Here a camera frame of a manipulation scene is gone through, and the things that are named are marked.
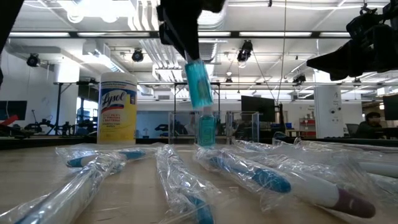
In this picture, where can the red angled bar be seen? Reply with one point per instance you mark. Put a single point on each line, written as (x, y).
(7, 120)

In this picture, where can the silver ventilation duct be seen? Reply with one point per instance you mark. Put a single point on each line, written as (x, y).
(211, 51)

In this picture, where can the blue mouthwash bottle white cap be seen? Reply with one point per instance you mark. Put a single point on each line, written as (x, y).
(206, 130)
(199, 84)

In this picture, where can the white pillar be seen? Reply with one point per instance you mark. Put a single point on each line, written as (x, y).
(328, 109)

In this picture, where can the black background robot arm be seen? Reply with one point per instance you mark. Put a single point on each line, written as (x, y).
(38, 127)

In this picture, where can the blue partition panel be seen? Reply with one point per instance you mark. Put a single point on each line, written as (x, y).
(149, 124)

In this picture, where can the black hanging camera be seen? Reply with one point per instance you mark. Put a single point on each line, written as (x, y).
(299, 79)
(245, 50)
(228, 80)
(33, 60)
(137, 55)

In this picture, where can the wrapped white purple toothbrush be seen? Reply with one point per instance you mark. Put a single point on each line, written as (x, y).
(317, 191)

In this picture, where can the black overhead light bar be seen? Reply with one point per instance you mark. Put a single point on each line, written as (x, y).
(234, 34)

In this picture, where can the yellow Lysol wipes canister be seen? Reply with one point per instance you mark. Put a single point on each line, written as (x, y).
(117, 118)

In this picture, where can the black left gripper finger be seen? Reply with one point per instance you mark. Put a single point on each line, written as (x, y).
(188, 31)
(163, 21)

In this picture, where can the black aluminium table frame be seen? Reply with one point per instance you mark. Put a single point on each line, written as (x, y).
(31, 142)

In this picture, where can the black monitor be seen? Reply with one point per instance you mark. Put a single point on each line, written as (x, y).
(14, 110)
(258, 105)
(391, 107)

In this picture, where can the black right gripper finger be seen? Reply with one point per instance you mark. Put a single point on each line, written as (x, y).
(332, 57)
(339, 66)

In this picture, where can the red shelf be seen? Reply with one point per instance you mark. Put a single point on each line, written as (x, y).
(308, 123)

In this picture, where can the clear acrylic organizer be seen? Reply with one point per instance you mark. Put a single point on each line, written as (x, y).
(242, 127)

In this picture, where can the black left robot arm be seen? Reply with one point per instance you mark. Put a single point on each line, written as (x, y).
(7, 15)

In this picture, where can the person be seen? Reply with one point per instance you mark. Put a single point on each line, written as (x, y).
(371, 126)

